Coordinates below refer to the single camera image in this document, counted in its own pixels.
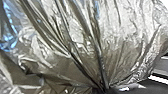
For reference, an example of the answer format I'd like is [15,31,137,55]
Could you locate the grey plastic trash bag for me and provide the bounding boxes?
[0,0,168,94]

